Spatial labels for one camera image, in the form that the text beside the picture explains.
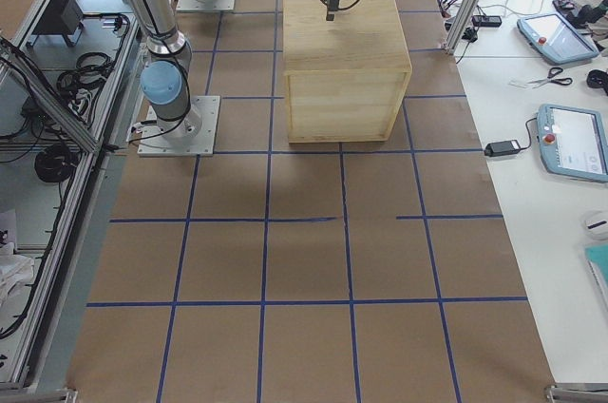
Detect aluminium side frame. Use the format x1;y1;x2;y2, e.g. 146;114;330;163
1;0;142;395

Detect wooden drawer cabinet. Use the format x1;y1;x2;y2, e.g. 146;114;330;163
283;0;412;144

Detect black power adapter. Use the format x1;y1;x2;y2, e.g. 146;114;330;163
484;140;523;158

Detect blue teach pendant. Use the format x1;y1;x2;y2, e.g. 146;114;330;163
537;104;607;183
517;12;599;66

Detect black cable coil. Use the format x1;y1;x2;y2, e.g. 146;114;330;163
33;144;76;184

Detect lower blue teach pendant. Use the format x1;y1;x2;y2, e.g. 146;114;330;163
537;104;607;183

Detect upper blue teach pendant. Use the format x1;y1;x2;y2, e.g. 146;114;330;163
517;12;599;66

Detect black control box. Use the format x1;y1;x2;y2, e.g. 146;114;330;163
27;0;84;47

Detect black handled scissors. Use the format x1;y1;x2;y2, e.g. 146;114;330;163
528;67;573;88

